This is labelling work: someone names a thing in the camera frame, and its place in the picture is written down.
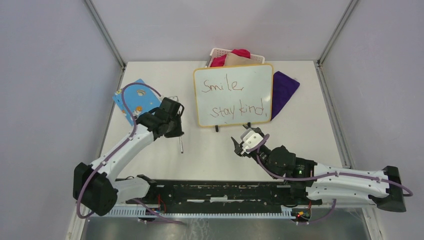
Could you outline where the brown capped whiteboard marker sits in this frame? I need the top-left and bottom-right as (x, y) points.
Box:
(178, 136), (184, 154)

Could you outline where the yellow framed whiteboard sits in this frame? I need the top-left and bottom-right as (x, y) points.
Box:
(193, 63), (274, 127)

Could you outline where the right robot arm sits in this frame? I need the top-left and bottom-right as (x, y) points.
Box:
(231, 125), (413, 213)

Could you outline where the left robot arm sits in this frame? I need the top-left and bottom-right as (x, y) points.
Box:
(72, 96), (185, 216)

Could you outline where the purple cloth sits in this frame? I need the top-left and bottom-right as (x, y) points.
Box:
(271, 71), (301, 120)

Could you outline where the beige folded cloth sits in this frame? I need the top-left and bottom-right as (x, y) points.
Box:
(224, 52), (262, 67)

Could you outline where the pink red cloth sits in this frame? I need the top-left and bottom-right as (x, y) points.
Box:
(210, 49), (251, 68)

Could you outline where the white plastic basket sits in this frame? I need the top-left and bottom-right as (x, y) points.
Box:
(205, 48), (265, 68)

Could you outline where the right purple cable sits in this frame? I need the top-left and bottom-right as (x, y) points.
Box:
(246, 133), (414, 226)

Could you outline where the purple cable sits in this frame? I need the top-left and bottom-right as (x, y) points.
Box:
(76, 82), (186, 225)
(246, 133), (414, 226)

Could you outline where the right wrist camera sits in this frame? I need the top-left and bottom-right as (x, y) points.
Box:
(240, 128), (269, 154)

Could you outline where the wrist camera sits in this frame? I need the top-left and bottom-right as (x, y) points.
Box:
(168, 96), (180, 105)
(240, 128), (269, 154)

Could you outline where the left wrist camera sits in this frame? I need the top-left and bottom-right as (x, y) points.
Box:
(168, 96), (180, 105)

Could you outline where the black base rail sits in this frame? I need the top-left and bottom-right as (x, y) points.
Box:
(139, 179), (323, 214)

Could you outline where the white slotted cable duct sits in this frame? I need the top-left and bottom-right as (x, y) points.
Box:
(105, 206), (295, 220)

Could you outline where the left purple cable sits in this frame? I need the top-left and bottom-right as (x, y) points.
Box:
(76, 82), (186, 225)

